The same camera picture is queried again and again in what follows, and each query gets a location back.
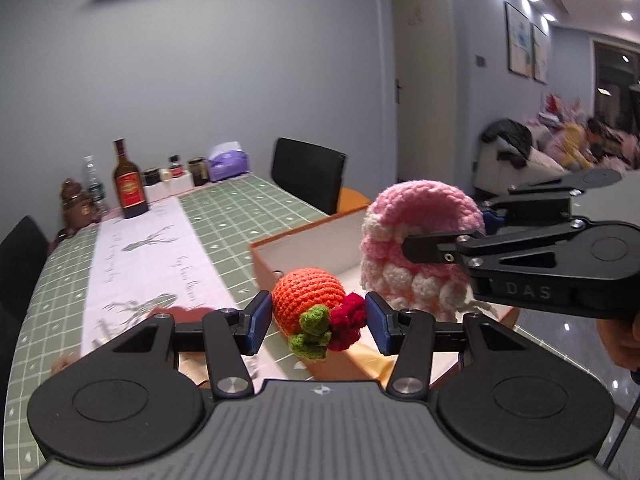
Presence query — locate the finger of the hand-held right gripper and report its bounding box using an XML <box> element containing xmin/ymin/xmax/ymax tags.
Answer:
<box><xmin>479</xmin><ymin>172</ymin><xmax>601</xmax><ymax>236</ymax></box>
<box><xmin>402</xmin><ymin>217</ymin><xmax>593</xmax><ymax>286</ymax></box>

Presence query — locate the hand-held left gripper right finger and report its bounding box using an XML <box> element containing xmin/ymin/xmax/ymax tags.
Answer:
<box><xmin>365</xmin><ymin>291</ymin><xmax>546</xmax><ymax>401</ymax></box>

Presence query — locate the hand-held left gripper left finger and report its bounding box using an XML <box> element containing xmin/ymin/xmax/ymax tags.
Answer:
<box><xmin>82</xmin><ymin>290</ymin><xmax>274</xmax><ymax>401</ymax></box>

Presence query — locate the pink and white crochet toy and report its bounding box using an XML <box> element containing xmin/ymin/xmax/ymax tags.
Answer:
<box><xmin>360</xmin><ymin>180</ymin><xmax>487</xmax><ymax>322</ymax></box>

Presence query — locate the orange crochet plush toy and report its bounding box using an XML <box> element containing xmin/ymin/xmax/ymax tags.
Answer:
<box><xmin>272</xmin><ymin>267</ymin><xmax>368</xmax><ymax>361</ymax></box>

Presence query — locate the orange storage box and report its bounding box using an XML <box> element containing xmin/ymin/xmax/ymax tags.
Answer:
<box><xmin>250</xmin><ymin>207</ymin><xmax>521</xmax><ymax>392</ymax></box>

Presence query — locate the person's right hand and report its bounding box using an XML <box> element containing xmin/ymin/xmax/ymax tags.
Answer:
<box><xmin>596</xmin><ymin>310</ymin><xmax>640</xmax><ymax>372</ymax></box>

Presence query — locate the beige sofa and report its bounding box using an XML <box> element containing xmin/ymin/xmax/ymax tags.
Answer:
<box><xmin>472</xmin><ymin>125</ymin><xmax>573</xmax><ymax>198</ymax></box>

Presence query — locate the black jacket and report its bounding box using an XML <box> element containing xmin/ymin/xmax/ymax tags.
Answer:
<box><xmin>481</xmin><ymin>119</ymin><xmax>533</xmax><ymax>168</ymax></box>

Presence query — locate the orange flat board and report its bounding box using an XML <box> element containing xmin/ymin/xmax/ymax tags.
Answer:
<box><xmin>337</xmin><ymin>187</ymin><xmax>373</xmax><ymax>213</ymax></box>

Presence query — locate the white printed table runner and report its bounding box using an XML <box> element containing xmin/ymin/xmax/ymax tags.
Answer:
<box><xmin>80</xmin><ymin>195</ymin><xmax>251</xmax><ymax>356</ymax></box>

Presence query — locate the black dining chair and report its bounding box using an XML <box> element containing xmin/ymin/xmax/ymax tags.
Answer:
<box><xmin>271</xmin><ymin>137</ymin><xmax>347</xmax><ymax>216</ymax></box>
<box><xmin>0</xmin><ymin>215</ymin><xmax>51</xmax><ymax>376</ymax></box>

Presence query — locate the cream interior door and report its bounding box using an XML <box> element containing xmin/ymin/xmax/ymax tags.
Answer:
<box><xmin>390</xmin><ymin>0</ymin><xmax>453</xmax><ymax>186</ymax></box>

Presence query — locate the white condiment holder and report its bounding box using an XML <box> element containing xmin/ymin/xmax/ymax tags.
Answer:
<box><xmin>145</xmin><ymin>170</ymin><xmax>196</xmax><ymax>203</ymax></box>

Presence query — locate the tall dark jar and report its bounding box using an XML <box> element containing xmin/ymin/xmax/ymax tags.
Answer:
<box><xmin>187</xmin><ymin>157</ymin><xmax>210</xmax><ymax>187</ymax></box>

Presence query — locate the purple tissue box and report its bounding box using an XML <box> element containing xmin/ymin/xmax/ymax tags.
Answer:
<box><xmin>206</xmin><ymin>141</ymin><xmax>250</xmax><ymax>182</ymax></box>

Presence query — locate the dark window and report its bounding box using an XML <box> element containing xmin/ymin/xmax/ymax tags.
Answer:
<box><xmin>592</xmin><ymin>40</ymin><xmax>640</xmax><ymax>131</ymax></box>

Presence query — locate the brown bottle with red label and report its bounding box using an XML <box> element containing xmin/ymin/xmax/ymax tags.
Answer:
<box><xmin>111</xmin><ymin>138</ymin><xmax>150</xmax><ymax>219</ymax></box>

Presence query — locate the brown figurine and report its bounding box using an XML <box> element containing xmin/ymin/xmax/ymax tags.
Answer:
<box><xmin>60</xmin><ymin>178</ymin><xmax>102</xmax><ymax>233</ymax></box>

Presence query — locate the green checked tablecloth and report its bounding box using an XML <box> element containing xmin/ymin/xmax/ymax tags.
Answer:
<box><xmin>0</xmin><ymin>172</ymin><xmax>333</xmax><ymax>461</ymax></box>

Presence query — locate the clear plastic water bottle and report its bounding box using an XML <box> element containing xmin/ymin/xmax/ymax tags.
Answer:
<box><xmin>81</xmin><ymin>155</ymin><xmax>107</xmax><ymax>211</ymax></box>

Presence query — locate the narrow framed wall picture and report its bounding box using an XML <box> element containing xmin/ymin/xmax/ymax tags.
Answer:
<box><xmin>531</xmin><ymin>24</ymin><xmax>550</xmax><ymax>85</ymax></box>

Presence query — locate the black cable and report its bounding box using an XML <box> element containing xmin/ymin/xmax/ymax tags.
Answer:
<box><xmin>602</xmin><ymin>407</ymin><xmax>632</xmax><ymax>467</ymax></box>

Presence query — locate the large framed wall picture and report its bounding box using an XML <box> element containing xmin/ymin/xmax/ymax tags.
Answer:
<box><xmin>505</xmin><ymin>2</ymin><xmax>533</xmax><ymax>78</ymax></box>

